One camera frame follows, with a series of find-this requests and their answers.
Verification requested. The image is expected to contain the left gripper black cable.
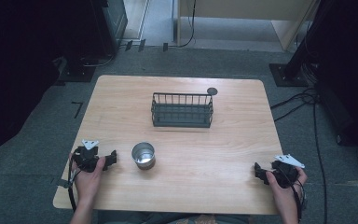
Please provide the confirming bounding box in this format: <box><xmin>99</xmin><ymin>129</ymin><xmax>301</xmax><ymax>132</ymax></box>
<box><xmin>57</xmin><ymin>152</ymin><xmax>85</xmax><ymax>213</ymax></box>

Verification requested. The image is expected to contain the dark curtain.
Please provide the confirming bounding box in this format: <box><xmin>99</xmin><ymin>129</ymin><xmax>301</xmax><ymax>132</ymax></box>
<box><xmin>304</xmin><ymin>0</ymin><xmax>358</xmax><ymax>160</ymax></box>
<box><xmin>0</xmin><ymin>0</ymin><xmax>106</xmax><ymax>169</ymax></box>

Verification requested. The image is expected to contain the shiny metal cup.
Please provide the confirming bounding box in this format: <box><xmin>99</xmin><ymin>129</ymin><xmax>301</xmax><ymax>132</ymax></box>
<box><xmin>131</xmin><ymin>141</ymin><xmax>157</xmax><ymax>171</ymax></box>

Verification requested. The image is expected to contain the dark stand base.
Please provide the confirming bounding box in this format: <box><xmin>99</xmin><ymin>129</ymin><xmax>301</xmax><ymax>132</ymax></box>
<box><xmin>53</xmin><ymin>55</ymin><xmax>98</xmax><ymax>87</ymax></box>

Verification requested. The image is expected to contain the person's right hand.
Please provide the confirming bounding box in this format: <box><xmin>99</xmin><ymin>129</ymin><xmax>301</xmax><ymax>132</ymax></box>
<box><xmin>265</xmin><ymin>167</ymin><xmax>309</xmax><ymax>210</ymax></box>

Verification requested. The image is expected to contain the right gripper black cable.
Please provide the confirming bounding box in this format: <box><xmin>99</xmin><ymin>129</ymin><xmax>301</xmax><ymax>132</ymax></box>
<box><xmin>278</xmin><ymin>166</ymin><xmax>309</xmax><ymax>222</ymax></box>

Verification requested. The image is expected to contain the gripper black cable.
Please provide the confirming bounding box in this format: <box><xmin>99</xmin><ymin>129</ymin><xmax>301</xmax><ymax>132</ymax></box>
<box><xmin>278</xmin><ymin>166</ymin><xmax>309</xmax><ymax>222</ymax></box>
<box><xmin>57</xmin><ymin>152</ymin><xmax>85</xmax><ymax>213</ymax></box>

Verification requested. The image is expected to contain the black stand with base plate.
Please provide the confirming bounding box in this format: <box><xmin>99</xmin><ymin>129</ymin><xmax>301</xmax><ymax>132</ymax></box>
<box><xmin>268</xmin><ymin>0</ymin><xmax>330</xmax><ymax>88</ymax></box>

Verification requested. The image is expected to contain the dark cabinet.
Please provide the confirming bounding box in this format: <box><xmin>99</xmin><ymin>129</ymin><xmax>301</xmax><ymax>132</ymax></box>
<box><xmin>88</xmin><ymin>0</ymin><xmax>129</xmax><ymax>59</ymax></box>

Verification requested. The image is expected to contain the thin black hanging cable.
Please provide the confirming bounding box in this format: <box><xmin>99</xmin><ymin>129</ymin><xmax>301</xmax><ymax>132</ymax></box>
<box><xmin>176</xmin><ymin>0</ymin><xmax>198</xmax><ymax>49</ymax></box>

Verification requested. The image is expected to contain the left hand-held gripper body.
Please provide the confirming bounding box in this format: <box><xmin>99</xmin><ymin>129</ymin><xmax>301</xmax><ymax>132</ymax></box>
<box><xmin>71</xmin><ymin>138</ymin><xmax>107</xmax><ymax>174</ymax></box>

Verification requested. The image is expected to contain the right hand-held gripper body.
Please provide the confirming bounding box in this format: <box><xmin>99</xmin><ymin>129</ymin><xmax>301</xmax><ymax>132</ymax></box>
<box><xmin>270</xmin><ymin>153</ymin><xmax>306</xmax><ymax>189</ymax></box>

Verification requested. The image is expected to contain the black floor cable bundle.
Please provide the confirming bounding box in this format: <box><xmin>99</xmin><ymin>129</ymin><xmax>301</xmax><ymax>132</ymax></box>
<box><xmin>269</xmin><ymin>87</ymin><xmax>329</xmax><ymax>224</ymax></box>

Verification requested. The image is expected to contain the black wire basket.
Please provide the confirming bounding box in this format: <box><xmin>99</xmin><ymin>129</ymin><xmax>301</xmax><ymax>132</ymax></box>
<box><xmin>150</xmin><ymin>91</ymin><xmax>214</xmax><ymax>129</ymax></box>

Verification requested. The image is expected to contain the beige wooden partition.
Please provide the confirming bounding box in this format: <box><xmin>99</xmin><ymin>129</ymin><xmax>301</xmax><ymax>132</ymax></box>
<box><xmin>176</xmin><ymin>0</ymin><xmax>321</xmax><ymax>52</ymax></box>

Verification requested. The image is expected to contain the person's left hand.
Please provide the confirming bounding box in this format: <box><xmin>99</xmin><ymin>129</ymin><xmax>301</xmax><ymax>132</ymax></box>
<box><xmin>68</xmin><ymin>152</ymin><xmax>107</xmax><ymax>203</ymax></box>

